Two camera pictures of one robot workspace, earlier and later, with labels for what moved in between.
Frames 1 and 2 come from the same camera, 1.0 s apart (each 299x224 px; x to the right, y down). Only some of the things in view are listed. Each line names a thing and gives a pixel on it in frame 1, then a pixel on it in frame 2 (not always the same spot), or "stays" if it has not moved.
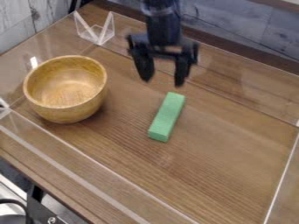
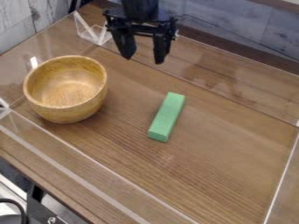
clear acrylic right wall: x=284 y=209 stays
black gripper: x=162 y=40 to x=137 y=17
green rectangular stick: x=165 y=117 stays
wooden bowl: x=64 y=87 stays
